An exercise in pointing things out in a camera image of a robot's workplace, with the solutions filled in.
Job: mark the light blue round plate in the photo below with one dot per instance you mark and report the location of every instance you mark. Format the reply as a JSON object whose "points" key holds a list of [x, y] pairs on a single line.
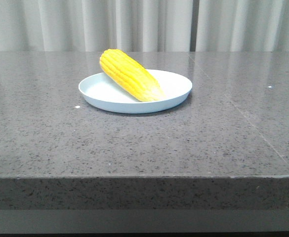
{"points": [[102, 92]]}

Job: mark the yellow corn cob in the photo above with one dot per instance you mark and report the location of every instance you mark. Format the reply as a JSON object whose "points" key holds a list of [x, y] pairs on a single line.
{"points": [[131, 76]]}

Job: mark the grey curtain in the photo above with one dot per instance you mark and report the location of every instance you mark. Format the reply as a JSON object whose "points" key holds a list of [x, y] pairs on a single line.
{"points": [[144, 25]]}

